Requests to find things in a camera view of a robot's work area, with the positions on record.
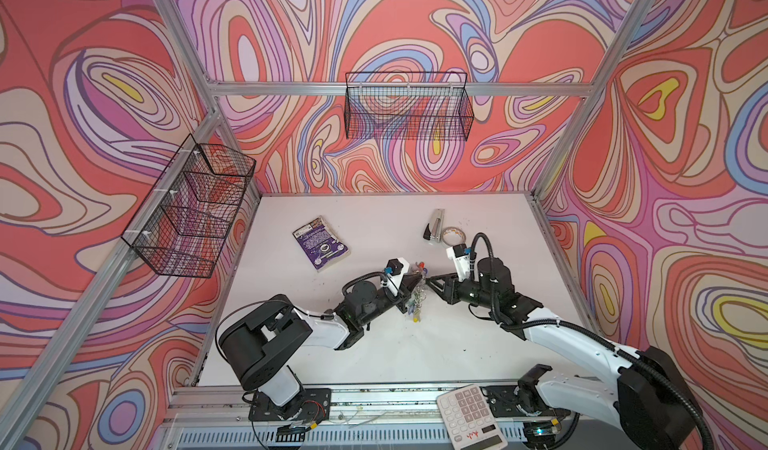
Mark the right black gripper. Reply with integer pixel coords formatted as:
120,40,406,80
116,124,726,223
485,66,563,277
426,272,498,310

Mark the large keyring with coloured keys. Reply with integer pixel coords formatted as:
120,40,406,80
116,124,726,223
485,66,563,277
406,262,428,323

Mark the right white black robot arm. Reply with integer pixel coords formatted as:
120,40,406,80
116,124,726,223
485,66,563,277
426,233,715,449

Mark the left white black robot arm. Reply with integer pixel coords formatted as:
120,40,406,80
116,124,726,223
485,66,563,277
215,262,423,411

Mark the clear tape roll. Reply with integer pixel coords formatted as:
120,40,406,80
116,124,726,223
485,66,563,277
441,226,467,247

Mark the silver black stapler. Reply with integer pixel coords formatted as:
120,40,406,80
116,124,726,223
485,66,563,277
422,209,444,244

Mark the white pink calculator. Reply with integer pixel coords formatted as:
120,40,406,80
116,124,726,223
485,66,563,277
436,384,508,450

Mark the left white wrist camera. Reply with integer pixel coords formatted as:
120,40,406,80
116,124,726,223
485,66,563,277
382,257,410,297

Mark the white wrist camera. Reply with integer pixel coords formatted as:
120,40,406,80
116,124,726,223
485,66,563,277
446,244,474,282
382,257,410,297

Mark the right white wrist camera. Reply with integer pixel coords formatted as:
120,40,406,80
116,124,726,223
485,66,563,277
446,244,474,282

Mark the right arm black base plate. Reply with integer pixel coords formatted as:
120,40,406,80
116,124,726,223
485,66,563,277
480,384,572,419

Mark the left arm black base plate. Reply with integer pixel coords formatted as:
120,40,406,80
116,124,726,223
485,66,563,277
248,387,332,424

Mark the black wire basket on back wall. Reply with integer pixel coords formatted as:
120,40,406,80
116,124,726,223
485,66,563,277
344,71,475,142

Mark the black wire basket on wall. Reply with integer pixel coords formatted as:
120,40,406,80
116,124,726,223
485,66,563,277
344,71,475,142
121,136,256,279

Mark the black wire basket on left wall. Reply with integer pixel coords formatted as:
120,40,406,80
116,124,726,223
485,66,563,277
121,136,256,279

